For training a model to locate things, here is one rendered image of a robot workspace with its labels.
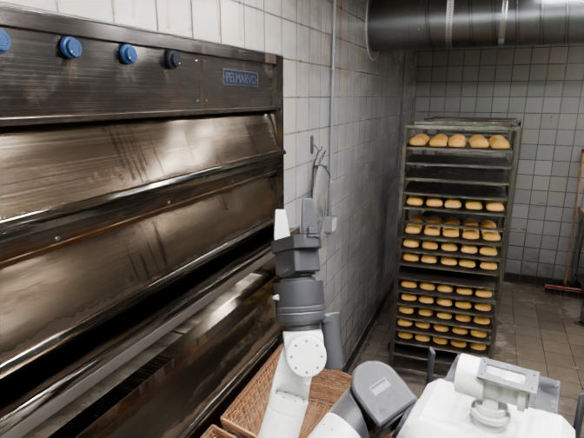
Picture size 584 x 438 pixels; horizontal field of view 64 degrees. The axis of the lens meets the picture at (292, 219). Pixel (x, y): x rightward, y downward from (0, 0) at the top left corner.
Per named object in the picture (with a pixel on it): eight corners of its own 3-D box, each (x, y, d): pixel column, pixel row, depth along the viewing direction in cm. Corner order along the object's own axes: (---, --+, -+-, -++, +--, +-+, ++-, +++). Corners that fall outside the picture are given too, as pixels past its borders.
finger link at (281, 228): (273, 209, 88) (275, 242, 87) (288, 209, 90) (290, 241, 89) (269, 210, 90) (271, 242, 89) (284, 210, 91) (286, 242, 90)
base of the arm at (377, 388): (330, 421, 99) (359, 380, 105) (383, 461, 94) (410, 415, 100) (336, 394, 87) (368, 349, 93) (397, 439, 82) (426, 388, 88)
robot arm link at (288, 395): (288, 325, 87) (267, 397, 85) (292, 328, 78) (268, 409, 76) (321, 335, 87) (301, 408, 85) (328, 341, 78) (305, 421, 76)
